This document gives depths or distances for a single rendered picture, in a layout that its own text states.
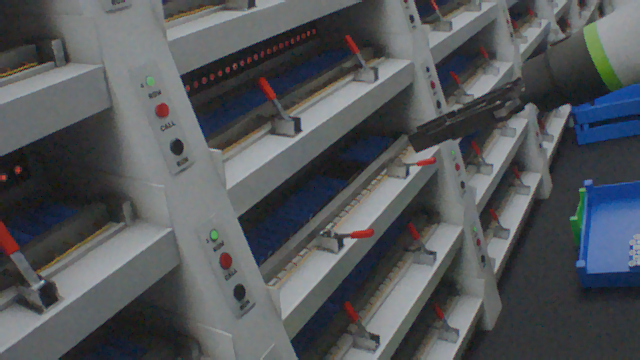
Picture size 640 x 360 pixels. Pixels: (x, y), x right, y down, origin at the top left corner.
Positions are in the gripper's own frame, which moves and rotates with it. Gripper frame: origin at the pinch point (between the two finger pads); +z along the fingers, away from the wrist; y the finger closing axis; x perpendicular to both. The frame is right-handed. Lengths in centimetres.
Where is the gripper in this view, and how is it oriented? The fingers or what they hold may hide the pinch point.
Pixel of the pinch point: (434, 131)
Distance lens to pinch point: 91.0
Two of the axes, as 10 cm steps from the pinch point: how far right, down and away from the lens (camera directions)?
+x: 5.0, 8.5, 1.4
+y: -4.8, 4.1, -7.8
